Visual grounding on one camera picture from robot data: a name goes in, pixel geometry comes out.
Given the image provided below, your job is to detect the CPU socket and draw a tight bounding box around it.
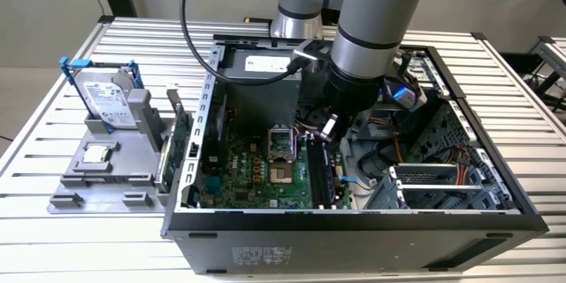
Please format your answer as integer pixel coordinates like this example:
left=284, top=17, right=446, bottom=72
left=269, top=162, right=297, bottom=184

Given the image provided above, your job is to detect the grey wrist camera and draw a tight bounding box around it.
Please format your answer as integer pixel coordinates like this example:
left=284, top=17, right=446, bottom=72
left=292, top=39, right=332, bottom=74

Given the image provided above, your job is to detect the black coiled cable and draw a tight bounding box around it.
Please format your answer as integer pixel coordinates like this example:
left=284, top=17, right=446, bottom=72
left=357, top=148, right=394, bottom=181

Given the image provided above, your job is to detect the grey parts rack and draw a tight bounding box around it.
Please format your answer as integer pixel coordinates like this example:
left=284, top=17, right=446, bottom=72
left=46, top=89, right=195, bottom=215

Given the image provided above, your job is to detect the silver CPU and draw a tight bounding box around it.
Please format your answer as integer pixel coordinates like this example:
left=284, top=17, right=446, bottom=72
left=83, top=145, right=111, bottom=164

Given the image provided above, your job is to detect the green motherboard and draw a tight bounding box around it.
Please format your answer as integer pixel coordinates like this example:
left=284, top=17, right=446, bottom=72
left=198, top=130, right=356, bottom=211

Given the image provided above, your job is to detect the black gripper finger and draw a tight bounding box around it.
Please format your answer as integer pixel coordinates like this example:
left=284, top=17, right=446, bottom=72
left=317, top=113, right=341, bottom=142

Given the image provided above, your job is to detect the grey power supply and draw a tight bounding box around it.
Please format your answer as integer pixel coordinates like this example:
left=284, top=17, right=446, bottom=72
left=217, top=49, right=305, bottom=131

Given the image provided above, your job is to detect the metal disk bay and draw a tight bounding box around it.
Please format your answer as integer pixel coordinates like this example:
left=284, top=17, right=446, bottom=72
left=366, top=162, right=488, bottom=211

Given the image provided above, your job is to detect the metal socket cover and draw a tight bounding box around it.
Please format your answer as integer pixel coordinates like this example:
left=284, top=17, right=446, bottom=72
left=268, top=126, right=297, bottom=161

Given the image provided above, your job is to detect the black PC case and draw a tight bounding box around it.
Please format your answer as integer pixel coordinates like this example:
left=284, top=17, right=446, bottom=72
left=159, top=32, right=549, bottom=276

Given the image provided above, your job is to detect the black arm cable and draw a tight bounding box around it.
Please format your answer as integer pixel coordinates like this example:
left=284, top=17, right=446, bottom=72
left=179, top=0, right=306, bottom=85

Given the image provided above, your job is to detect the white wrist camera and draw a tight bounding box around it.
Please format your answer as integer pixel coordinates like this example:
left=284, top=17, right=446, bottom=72
left=384, top=77, right=429, bottom=112

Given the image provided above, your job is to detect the red orange wire bundle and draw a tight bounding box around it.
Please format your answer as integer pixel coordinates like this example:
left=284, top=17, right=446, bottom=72
left=442, top=145, right=470, bottom=186

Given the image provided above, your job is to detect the hard disk in blue carrier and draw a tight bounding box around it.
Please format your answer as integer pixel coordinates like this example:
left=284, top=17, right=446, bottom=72
left=59, top=57, right=143, bottom=131

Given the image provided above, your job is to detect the white wire bundle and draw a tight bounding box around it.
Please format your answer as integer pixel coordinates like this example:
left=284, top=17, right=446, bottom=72
left=294, top=117, right=329, bottom=131

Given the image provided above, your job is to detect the green graphics card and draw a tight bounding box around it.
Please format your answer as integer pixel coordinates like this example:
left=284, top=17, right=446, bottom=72
left=154, top=85, right=195, bottom=194

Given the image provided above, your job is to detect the metal slat side table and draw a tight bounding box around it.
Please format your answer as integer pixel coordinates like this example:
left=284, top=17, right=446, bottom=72
left=524, top=35, right=566, bottom=113

